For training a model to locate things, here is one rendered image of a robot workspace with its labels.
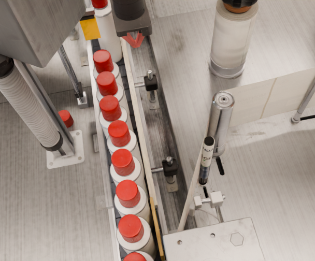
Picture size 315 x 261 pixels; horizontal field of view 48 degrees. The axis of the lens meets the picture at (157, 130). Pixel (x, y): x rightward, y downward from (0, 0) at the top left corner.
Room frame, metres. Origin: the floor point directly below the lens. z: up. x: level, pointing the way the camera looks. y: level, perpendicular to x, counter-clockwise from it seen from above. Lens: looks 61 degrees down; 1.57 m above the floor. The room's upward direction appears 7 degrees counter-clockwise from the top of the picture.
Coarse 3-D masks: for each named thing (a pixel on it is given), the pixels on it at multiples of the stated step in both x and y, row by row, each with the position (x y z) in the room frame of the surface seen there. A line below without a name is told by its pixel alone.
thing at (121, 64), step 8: (96, 40) 0.67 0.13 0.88; (96, 48) 0.65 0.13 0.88; (120, 64) 0.58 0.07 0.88; (120, 72) 0.56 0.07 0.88; (128, 88) 0.51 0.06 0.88; (128, 96) 0.48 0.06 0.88; (128, 104) 0.46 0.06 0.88; (136, 128) 0.39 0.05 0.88; (136, 136) 0.37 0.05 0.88; (144, 168) 0.29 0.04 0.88; (112, 184) 0.27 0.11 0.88; (112, 192) 0.25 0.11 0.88; (120, 216) 0.20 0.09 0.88; (152, 216) 0.19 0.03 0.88; (152, 232) 0.16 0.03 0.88; (160, 232) 0.16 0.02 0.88; (120, 248) 0.14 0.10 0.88; (160, 256) 0.11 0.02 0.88
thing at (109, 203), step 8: (88, 40) 0.60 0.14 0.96; (88, 48) 0.57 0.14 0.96; (88, 56) 0.55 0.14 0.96; (96, 88) 0.46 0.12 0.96; (96, 104) 0.41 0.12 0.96; (96, 112) 0.39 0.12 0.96; (96, 120) 0.38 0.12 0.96; (104, 136) 0.34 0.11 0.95; (104, 144) 0.32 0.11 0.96; (104, 152) 0.30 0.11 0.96; (104, 160) 0.28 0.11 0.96; (104, 168) 0.27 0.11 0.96; (104, 176) 0.25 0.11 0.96; (104, 184) 0.24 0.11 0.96; (112, 200) 0.21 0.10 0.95
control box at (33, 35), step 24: (0, 0) 0.25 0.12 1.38; (24, 0) 0.26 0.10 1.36; (48, 0) 0.28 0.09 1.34; (72, 0) 0.31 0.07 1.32; (0, 24) 0.26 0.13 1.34; (24, 24) 0.25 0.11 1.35; (48, 24) 0.27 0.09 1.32; (72, 24) 0.30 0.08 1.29; (0, 48) 0.27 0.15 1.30; (24, 48) 0.25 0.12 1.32; (48, 48) 0.26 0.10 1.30
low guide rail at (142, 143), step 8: (128, 64) 0.55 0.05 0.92; (128, 72) 0.53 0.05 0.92; (128, 80) 0.50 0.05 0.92; (136, 104) 0.43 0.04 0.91; (136, 112) 0.41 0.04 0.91; (136, 120) 0.39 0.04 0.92; (144, 144) 0.33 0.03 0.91; (144, 152) 0.31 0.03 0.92; (144, 160) 0.30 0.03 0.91; (152, 184) 0.24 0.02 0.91; (152, 192) 0.23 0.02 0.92
